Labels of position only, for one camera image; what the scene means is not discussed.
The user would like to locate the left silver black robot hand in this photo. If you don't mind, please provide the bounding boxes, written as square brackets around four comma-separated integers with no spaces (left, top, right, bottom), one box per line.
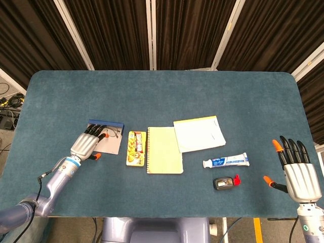
[70,124,109,162]

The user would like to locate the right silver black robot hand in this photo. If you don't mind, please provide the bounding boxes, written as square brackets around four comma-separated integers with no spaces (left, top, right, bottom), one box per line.
[263,136,323,204]

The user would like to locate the grey blue-edged case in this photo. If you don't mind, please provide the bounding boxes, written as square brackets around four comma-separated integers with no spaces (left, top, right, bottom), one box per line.
[87,119,125,155]

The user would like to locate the eyeglasses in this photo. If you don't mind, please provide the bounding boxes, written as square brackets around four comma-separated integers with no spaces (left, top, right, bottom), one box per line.
[102,128,122,139]

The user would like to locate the yellow curry roux box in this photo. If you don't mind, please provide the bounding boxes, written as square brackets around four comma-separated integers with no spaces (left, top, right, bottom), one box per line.
[126,131,147,167]

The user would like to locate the yellow floor tape strip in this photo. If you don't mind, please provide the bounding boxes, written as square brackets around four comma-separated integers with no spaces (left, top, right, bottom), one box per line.
[254,218,263,243]

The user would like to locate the blue white toothpaste tube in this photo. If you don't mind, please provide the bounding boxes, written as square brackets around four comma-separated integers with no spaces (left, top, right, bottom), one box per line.
[202,152,251,169]

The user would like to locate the black bottle with red cap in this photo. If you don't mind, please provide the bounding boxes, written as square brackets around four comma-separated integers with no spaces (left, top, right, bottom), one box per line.
[213,174,242,190]

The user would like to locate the tan spiral notebook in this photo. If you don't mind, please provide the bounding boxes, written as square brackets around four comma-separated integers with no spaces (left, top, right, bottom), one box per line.
[146,126,184,175]

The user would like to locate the black floor power box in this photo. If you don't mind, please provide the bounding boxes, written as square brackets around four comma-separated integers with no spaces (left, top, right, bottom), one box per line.
[0,110,20,131]

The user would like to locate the dark curtain divider panel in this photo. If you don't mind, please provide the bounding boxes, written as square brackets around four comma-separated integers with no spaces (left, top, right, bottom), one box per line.
[151,0,244,71]
[291,43,324,163]
[0,0,94,96]
[53,0,155,71]
[211,0,324,82]

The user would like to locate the white table leg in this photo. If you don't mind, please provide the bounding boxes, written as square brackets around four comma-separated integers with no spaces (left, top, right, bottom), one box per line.
[221,217,229,243]

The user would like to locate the blue felt table cover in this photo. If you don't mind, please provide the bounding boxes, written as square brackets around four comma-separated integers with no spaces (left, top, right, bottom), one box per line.
[0,70,320,218]

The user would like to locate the lavender robot torso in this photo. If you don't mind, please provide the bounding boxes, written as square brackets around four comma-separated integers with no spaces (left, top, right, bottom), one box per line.
[101,217,211,243]

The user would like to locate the white notepad yellow binding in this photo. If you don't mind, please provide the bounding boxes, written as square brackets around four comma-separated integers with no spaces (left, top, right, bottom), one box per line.
[173,115,227,153]

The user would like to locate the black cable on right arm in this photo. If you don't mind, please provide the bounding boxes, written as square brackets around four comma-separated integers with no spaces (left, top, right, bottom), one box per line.
[288,217,300,243]

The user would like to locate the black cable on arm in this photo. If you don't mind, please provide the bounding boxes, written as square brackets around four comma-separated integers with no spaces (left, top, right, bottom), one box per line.
[288,217,300,243]
[15,171,55,243]

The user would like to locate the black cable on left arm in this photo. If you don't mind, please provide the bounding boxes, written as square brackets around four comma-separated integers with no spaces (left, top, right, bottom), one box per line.
[15,171,55,243]

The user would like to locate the black cable under table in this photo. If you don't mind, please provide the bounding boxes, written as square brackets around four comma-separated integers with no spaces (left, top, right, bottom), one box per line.
[91,217,100,243]

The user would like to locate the blue cable under table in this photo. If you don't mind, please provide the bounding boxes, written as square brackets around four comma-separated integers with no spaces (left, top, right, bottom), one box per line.
[223,217,243,243]

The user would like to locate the black yellow floor cable bundle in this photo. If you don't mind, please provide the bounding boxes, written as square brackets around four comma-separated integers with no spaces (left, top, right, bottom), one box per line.
[0,92,26,110]

